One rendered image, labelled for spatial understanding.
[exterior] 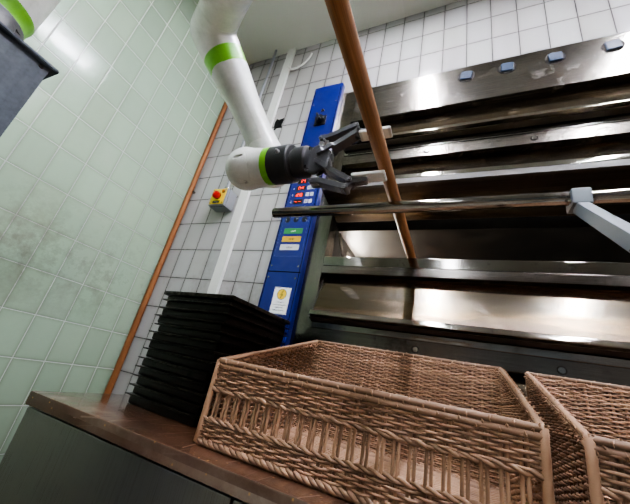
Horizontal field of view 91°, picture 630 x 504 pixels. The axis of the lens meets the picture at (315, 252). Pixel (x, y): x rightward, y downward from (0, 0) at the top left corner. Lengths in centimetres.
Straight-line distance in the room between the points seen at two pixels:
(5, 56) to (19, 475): 82
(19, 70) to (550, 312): 134
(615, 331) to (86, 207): 180
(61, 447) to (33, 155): 101
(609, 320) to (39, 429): 138
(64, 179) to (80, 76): 43
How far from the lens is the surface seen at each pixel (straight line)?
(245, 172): 79
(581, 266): 116
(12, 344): 152
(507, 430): 53
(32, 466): 96
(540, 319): 107
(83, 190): 158
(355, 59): 55
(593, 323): 110
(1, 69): 85
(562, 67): 165
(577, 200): 79
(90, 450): 82
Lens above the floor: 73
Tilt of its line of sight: 22 degrees up
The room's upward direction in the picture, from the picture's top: 12 degrees clockwise
